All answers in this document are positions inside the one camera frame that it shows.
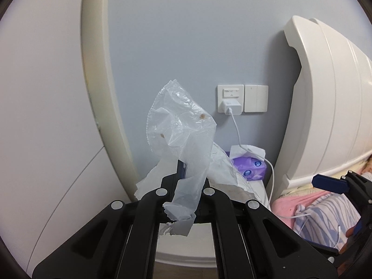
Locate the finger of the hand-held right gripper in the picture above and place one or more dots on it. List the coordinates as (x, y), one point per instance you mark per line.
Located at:
(328, 183)
(321, 246)

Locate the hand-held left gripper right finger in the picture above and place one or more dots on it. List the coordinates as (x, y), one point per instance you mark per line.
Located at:
(216, 199)

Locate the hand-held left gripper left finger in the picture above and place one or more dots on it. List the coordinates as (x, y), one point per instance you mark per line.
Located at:
(168, 184)

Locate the clear plastic bag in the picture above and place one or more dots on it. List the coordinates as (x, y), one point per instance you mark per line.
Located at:
(180, 128)

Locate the purple striped cloth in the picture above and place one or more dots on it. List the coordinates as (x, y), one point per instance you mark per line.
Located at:
(325, 218)

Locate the purple tissue pack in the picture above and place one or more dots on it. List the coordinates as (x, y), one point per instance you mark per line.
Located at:
(250, 165)

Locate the white nightstand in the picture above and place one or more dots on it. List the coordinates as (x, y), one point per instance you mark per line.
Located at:
(186, 255)

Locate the white headboard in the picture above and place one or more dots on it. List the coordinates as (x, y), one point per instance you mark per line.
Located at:
(325, 107)

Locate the white charger plug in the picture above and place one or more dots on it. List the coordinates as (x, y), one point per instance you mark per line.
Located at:
(231, 107)

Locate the beige door trim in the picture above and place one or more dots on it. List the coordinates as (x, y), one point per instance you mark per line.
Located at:
(98, 93)

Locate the white light switch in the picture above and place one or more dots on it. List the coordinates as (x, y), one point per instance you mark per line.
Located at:
(255, 98)

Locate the white wall socket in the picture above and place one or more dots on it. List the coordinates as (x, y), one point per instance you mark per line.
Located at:
(231, 91)

